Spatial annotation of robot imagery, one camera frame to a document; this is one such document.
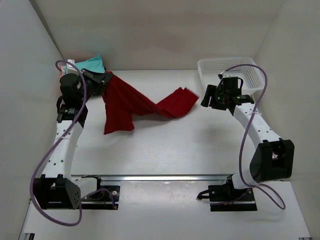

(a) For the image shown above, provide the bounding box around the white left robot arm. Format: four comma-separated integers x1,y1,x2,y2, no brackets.
32,69,113,210

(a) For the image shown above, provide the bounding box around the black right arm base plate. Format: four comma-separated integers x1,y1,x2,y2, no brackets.
196,184,258,212

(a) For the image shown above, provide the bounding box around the red t shirt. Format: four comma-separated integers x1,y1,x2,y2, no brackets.
102,71,199,135

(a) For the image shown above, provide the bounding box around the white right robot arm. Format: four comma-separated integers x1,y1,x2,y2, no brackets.
197,77,295,205

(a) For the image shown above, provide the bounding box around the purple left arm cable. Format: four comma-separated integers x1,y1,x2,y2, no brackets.
29,60,114,227

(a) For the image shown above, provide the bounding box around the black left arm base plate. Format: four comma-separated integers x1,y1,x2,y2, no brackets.
81,185,121,211

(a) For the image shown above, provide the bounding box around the white perforated plastic basket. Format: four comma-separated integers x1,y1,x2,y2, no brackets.
197,57,265,95

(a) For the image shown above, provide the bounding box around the teal folded t shirt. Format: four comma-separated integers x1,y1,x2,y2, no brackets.
62,55,106,74

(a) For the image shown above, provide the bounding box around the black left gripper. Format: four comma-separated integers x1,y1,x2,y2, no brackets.
80,65,115,99

